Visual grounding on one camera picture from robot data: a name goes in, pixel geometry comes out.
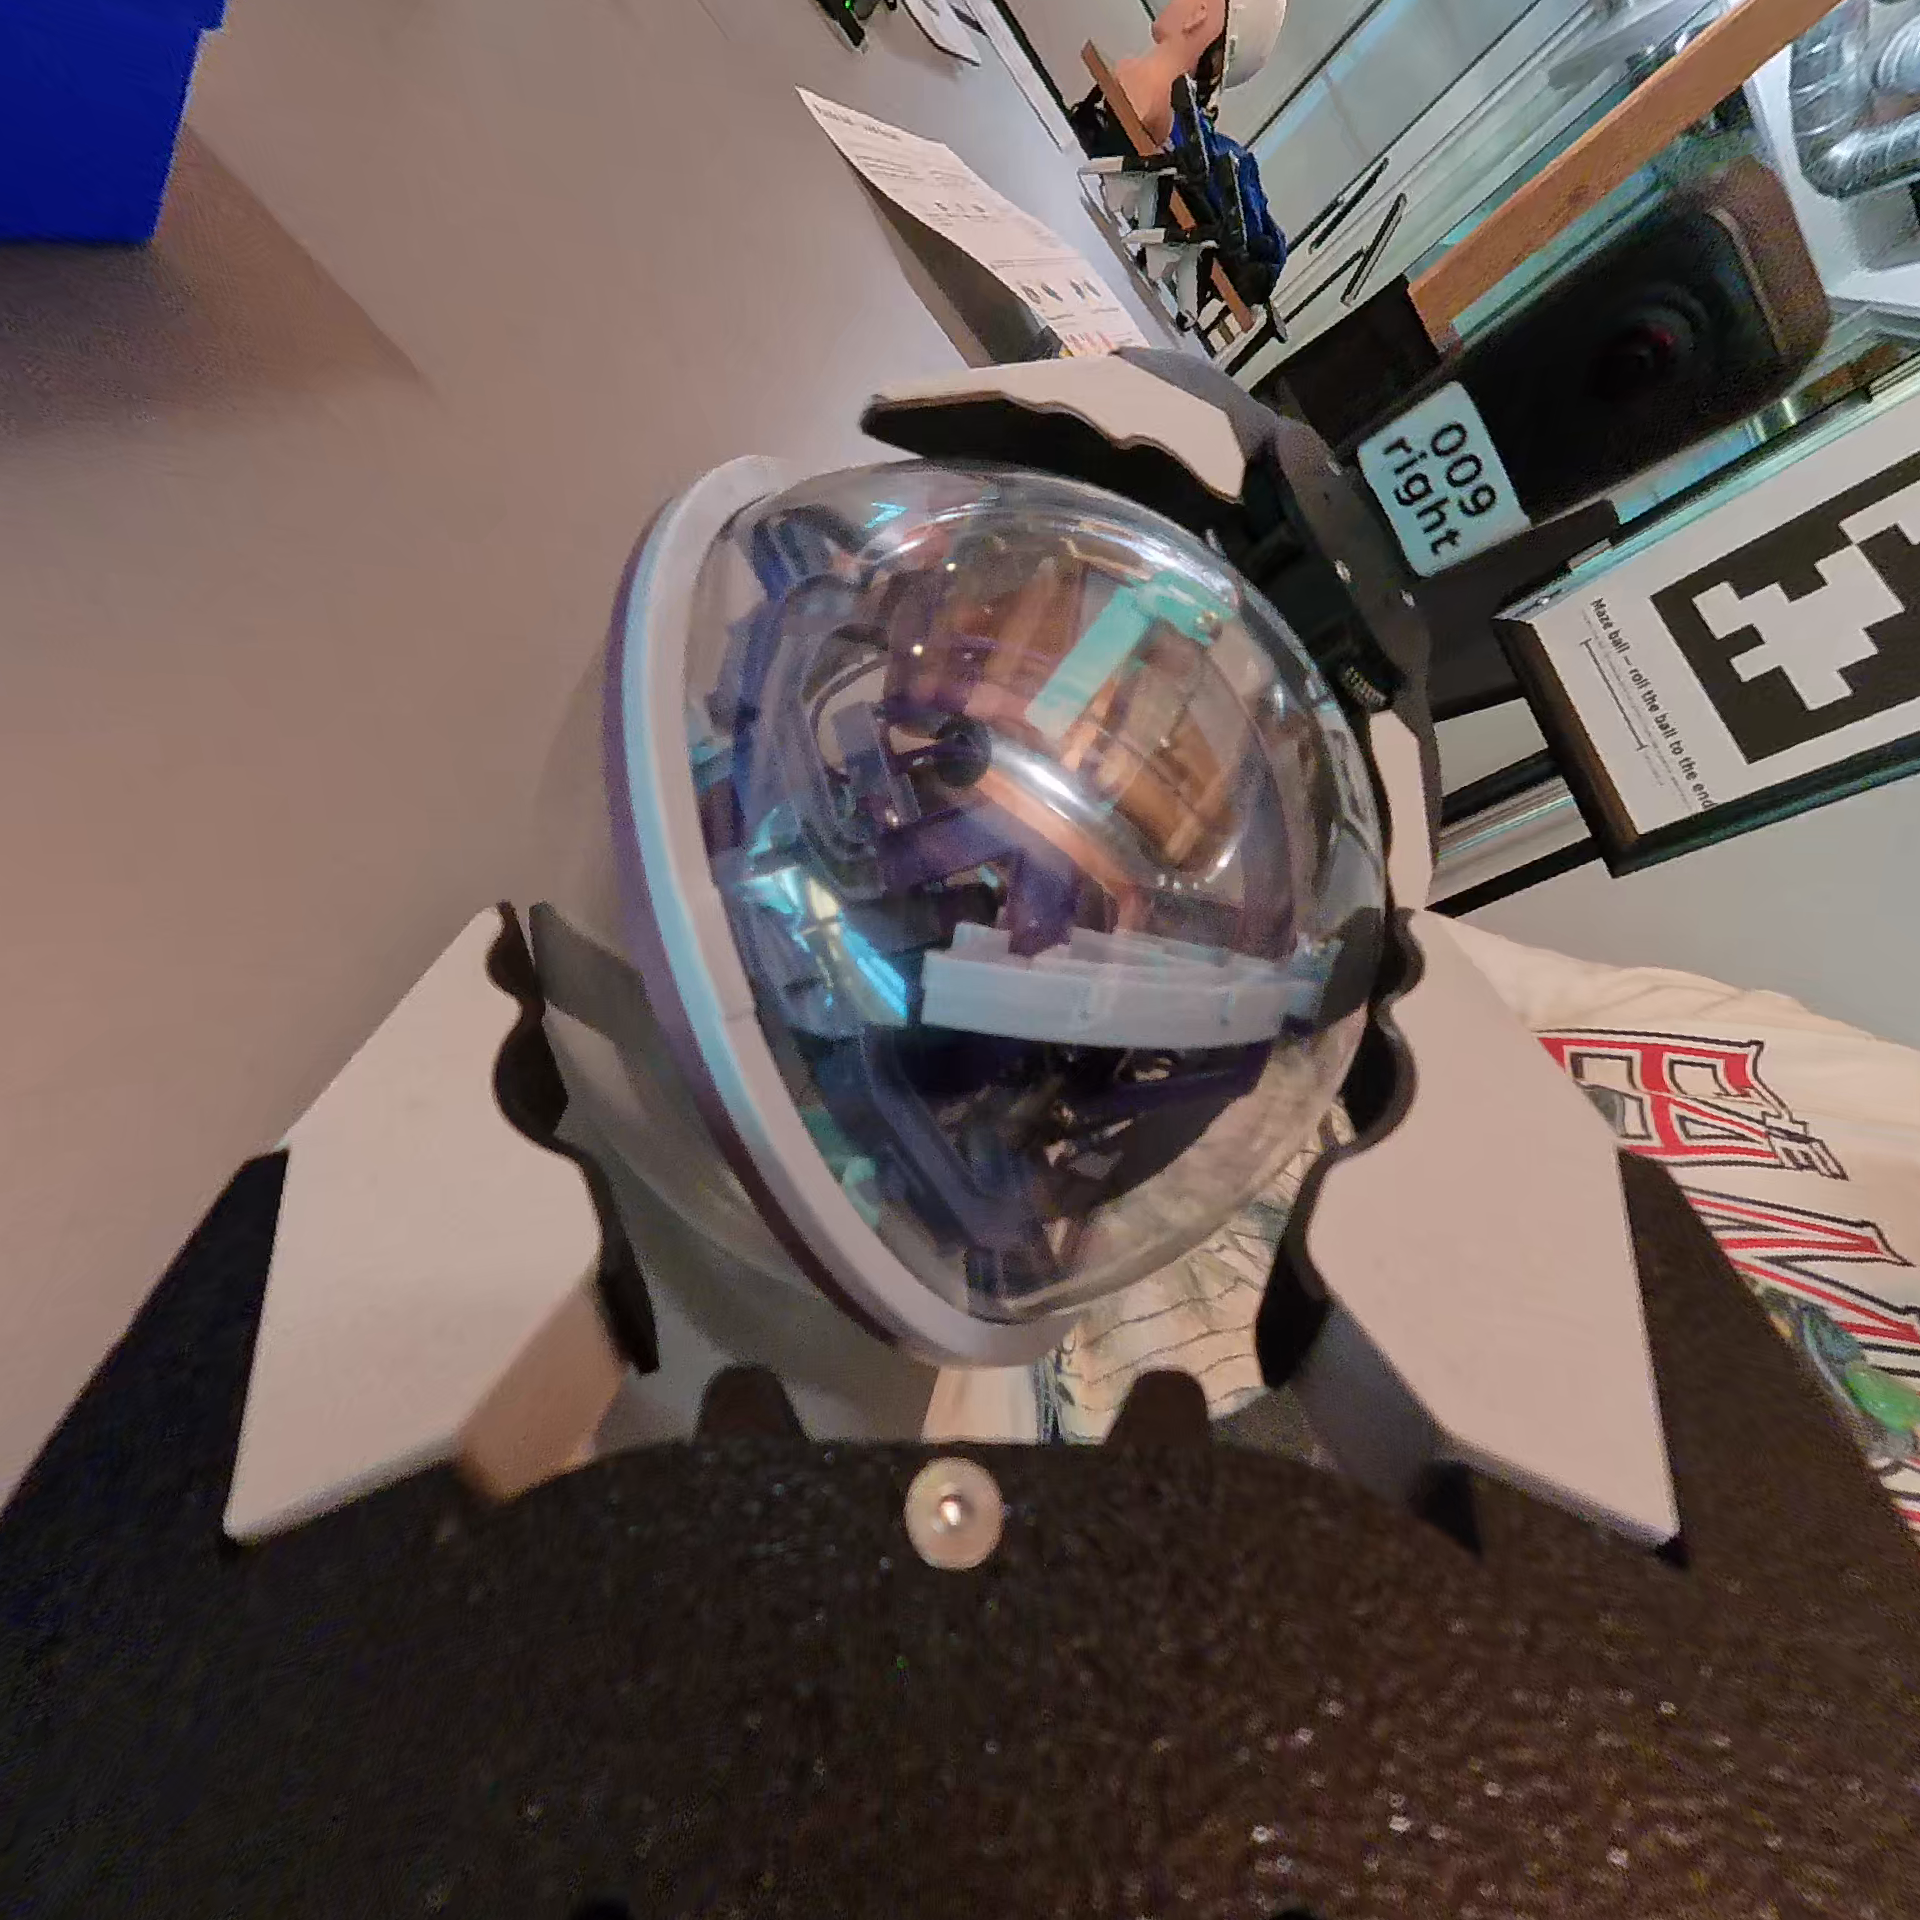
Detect blue plastic bin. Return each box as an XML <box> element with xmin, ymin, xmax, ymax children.
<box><xmin>0</xmin><ymin>0</ymin><xmax>226</xmax><ymax>250</ymax></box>

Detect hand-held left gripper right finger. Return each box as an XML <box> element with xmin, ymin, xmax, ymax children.
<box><xmin>1252</xmin><ymin>908</ymin><xmax>1683</xmax><ymax>1555</ymax></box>

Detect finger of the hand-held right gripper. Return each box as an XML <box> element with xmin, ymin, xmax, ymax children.
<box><xmin>1384</xmin><ymin>689</ymin><xmax>1450</xmax><ymax>922</ymax></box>
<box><xmin>861</xmin><ymin>348</ymin><xmax>1280</xmax><ymax>529</ymax></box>

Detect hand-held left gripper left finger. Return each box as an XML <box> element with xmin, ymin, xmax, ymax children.
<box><xmin>225</xmin><ymin>900</ymin><xmax>664</xmax><ymax>1547</ymax></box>

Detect white stands with blue gear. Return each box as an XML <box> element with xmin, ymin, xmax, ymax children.
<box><xmin>1077</xmin><ymin>66</ymin><xmax>1296</xmax><ymax>354</ymax></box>

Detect white paper sheet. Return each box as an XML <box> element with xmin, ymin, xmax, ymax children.
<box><xmin>803</xmin><ymin>89</ymin><xmax>1150</xmax><ymax>362</ymax></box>

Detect silver spiral air duct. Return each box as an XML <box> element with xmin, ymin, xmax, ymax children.
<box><xmin>1786</xmin><ymin>0</ymin><xmax>1920</xmax><ymax>196</ymax></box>

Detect framed marker sign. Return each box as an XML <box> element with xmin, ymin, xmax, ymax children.
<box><xmin>1492</xmin><ymin>450</ymin><xmax>1920</xmax><ymax>880</ymax></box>

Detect clear plastic maze ball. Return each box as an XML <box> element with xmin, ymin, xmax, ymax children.
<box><xmin>598</xmin><ymin>457</ymin><xmax>1397</xmax><ymax>1367</ymax></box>

